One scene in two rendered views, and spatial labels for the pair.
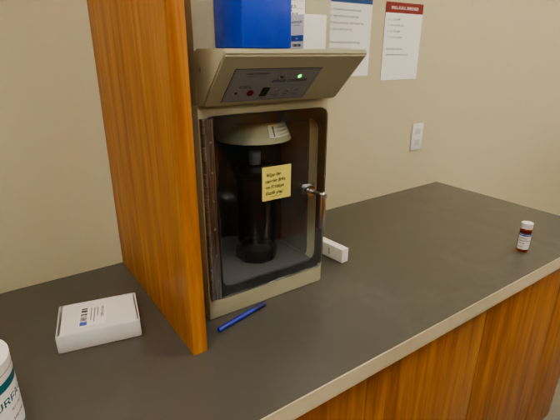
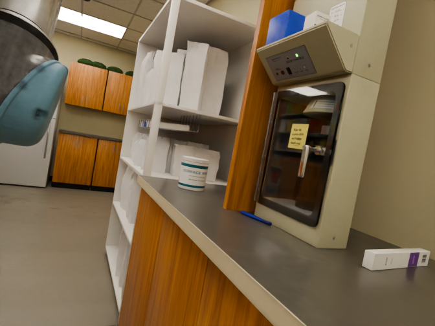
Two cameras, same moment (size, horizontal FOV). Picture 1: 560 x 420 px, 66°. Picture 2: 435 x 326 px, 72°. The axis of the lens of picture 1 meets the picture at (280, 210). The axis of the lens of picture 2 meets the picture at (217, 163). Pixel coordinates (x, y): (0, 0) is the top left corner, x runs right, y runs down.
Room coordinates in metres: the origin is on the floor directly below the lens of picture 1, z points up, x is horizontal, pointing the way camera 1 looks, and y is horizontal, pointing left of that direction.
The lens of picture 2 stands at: (0.83, -0.93, 1.16)
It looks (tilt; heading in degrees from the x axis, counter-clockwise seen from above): 3 degrees down; 99
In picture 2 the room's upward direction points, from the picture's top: 10 degrees clockwise
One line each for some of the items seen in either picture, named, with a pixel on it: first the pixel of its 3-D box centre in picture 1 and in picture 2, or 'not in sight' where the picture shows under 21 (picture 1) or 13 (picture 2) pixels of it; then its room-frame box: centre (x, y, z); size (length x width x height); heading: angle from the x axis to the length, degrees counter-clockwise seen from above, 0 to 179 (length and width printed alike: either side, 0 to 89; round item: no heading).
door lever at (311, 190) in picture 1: (317, 207); (308, 161); (0.94, -0.09, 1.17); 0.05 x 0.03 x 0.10; 35
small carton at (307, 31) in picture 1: (307, 32); (316, 27); (0.89, -0.05, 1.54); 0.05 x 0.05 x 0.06; 29
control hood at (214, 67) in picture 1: (285, 77); (298, 59); (0.86, -0.01, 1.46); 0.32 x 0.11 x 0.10; 125
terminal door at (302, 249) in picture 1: (271, 202); (293, 151); (0.90, 0.02, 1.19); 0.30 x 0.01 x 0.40; 125
